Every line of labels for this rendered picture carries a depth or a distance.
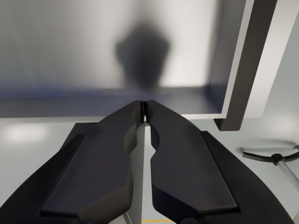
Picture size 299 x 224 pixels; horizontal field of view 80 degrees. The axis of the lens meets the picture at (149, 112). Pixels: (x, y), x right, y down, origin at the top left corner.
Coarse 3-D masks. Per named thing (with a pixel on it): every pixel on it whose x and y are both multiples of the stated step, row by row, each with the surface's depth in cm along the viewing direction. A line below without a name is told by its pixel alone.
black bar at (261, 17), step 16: (256, 0) 11; (272, 0) 11; (256, 16) 11; (272, 16) 11; (256, 32) 11; (256, 48) 12; (240, 64) 13; (256, 64) 13; (240, 80) 13; (240, 96) 14; (240, 112) 15; (224, 128) 16
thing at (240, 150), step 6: (240, 150) 137; (246, 156) 131; (252, 156) 130; (258, 156) 129; (264, 156) 129; (276, 156) 127; (282, 156) 126; (288, 156) 128; (294, 156) 128; (270, 162) 128; (276, 162) 126
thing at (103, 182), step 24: (120, 120) 10; (96, 144) 8; (120, 144) 8; (72, 168) 7; (96, 168) 7; (120, 168) 7; (72, 192) 6; (96, 192) 6; (120, 192) 6; (96, 216) 6
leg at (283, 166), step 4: (280, 160) 125; (280, 164) 123; (284, 164) 121; (280, 168) 122; (284, 168) 120; (288, 168) 118; (284, 172) 119; (288, 172) 116; (292, 172) 116; (288, 176) 115; (292, 176) 114; (296, 176) 113; (292, 180) 112; (296, 180) 111; (292, 184) 112; (296, 184) 109; (296, 188) 109
